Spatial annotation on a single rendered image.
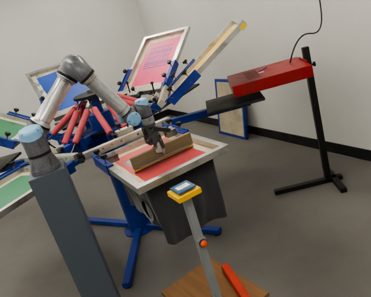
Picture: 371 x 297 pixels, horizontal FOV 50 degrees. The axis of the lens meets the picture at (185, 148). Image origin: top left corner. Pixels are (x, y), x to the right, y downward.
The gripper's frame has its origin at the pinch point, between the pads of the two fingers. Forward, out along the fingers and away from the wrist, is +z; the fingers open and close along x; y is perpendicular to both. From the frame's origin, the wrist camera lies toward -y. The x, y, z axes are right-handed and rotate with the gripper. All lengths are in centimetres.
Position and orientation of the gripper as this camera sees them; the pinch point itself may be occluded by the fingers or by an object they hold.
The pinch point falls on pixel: (163, 152)
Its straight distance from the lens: 240.2
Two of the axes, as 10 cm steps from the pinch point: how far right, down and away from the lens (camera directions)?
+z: 3.0, 8.9, 3.4
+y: -8.3, 4.2, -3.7
